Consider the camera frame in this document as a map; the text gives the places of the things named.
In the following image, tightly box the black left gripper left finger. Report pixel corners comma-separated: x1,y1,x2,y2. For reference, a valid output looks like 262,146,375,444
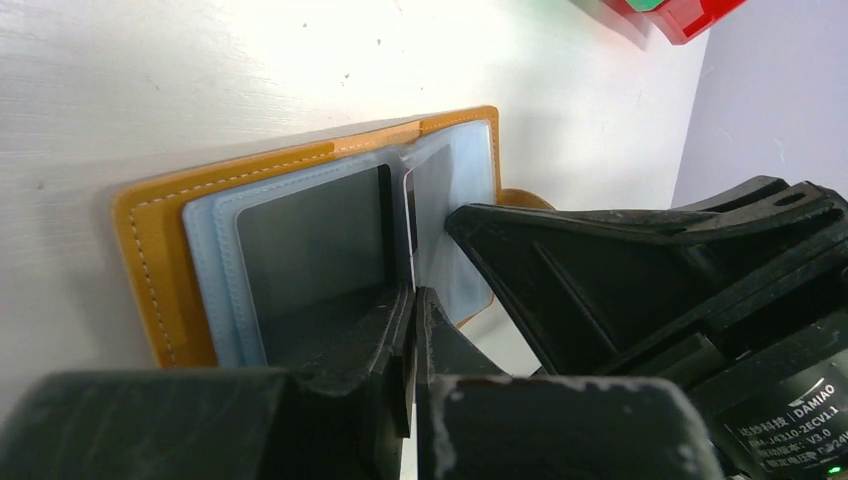
1,287,415,479

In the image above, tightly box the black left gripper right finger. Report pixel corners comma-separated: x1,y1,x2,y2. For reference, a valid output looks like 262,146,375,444
414,288,724,479

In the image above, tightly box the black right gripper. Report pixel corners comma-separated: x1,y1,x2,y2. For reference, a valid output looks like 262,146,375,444
662,265,847,479

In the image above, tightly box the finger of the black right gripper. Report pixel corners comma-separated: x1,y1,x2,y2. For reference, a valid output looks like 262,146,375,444
445,176,847,376

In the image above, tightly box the yellow leather card holder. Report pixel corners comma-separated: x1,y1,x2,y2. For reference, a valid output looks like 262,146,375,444
111,104,554,370

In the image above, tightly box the right red plastic bin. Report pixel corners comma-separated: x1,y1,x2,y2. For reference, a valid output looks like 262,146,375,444
600,0,745,45

